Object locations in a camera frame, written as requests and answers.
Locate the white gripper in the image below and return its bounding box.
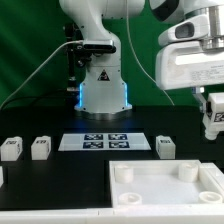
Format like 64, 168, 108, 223
155, 41, 224, 114

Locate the white square tabletop part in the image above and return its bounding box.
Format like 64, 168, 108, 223
108, 159, 224, 209

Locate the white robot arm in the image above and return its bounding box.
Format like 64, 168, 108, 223
59, 0, 224, 119

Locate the white corner obstacle right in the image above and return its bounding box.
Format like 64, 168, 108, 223
199, 163, 224, 204

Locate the white sheet with markers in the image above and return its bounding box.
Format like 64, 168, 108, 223
59, 133, 151, 151

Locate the white block left edge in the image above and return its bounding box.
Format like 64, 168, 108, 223
0, 166, 4, 188

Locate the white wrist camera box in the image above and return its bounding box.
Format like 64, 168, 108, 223
158, 14, 210, 47

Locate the white cable right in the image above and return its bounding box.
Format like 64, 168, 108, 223
125, 0, 176, 106

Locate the black camera on base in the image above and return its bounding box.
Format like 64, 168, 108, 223
76, 40, 116, 54

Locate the black camera stand pole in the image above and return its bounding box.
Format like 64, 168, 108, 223
63, 23, 81, 92

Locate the white front rail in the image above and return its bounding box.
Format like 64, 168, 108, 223
0, 204, 224, 224

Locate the grey cable left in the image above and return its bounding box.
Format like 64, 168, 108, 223
0, 39, 84, 109

